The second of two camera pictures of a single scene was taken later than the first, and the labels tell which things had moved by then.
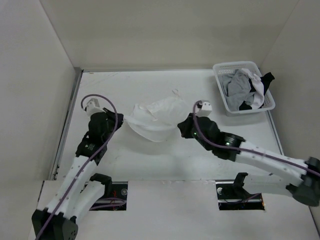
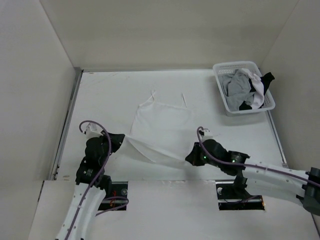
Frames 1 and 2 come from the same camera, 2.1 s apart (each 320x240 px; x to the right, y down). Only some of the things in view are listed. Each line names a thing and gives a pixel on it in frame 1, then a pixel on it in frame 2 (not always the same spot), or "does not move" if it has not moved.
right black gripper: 185,125 -> 193,157
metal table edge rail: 67,119 does not move
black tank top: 266,80 does not move
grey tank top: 236,87 does not move
